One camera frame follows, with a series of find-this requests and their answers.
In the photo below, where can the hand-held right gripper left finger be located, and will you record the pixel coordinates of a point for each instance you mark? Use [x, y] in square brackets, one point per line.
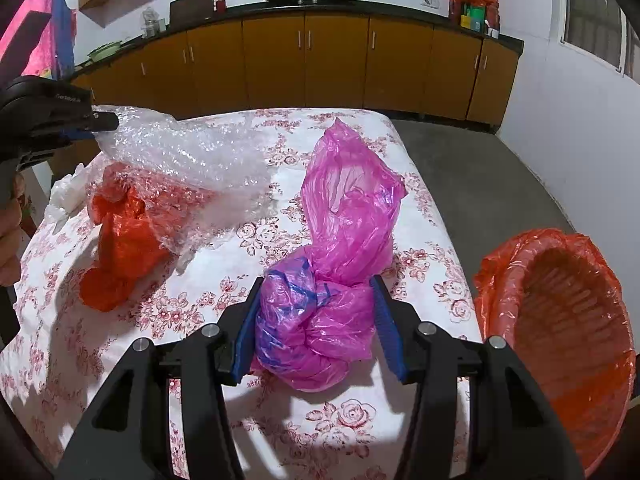
[245, 340]

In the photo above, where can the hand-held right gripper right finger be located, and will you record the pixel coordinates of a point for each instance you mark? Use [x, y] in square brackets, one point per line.
[392, 335]

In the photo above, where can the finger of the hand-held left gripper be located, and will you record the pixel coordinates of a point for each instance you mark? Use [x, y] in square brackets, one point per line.
[77, 135]
[102, 121]

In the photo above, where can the small white plastic bag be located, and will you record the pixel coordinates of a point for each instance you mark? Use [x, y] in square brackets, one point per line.
[65, 195]

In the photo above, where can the clear bubble wrap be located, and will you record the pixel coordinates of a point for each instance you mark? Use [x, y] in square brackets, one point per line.
[200, 150]

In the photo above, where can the orange plastic bag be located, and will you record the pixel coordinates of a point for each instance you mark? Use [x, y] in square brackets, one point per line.
[125, 250]

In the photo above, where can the red basket with liner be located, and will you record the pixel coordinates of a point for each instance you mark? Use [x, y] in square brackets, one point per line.
[500, 270]

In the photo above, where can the pink plastic bag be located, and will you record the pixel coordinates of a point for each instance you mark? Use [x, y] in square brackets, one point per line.
[340, 200]

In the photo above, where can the person's left hand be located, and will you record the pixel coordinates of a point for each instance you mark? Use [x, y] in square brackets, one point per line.
[7, 230]

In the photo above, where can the green basin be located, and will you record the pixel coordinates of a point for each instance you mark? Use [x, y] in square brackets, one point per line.
[105, 51]

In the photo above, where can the table with floral cloth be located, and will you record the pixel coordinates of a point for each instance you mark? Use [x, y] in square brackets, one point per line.
[430, 260]

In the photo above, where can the glass jar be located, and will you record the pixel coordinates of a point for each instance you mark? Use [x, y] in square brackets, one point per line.
[152, 22]

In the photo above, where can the dark cutting board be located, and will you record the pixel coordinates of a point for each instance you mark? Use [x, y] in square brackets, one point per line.
[192, 6]

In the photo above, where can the red bottle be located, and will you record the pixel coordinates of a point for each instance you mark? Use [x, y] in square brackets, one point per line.
[220, 4]

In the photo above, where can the wooden base cabinets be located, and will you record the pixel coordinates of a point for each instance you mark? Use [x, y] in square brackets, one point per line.
[335, 60]

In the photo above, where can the black kitchen countertop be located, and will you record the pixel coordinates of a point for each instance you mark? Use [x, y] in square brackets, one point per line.
[400, 12]

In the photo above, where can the white mug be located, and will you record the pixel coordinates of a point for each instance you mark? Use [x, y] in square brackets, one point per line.
[493, 33]

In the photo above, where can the yellow box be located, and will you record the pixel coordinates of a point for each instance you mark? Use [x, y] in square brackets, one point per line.
[465, 21]

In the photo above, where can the green canister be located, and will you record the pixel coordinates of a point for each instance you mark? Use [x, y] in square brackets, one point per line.
[476, 17]

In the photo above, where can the red container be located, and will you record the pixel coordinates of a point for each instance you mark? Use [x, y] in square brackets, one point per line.
[455, 12]

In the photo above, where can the barred sliding window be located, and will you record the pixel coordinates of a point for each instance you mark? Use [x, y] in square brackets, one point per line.
[595, 10]

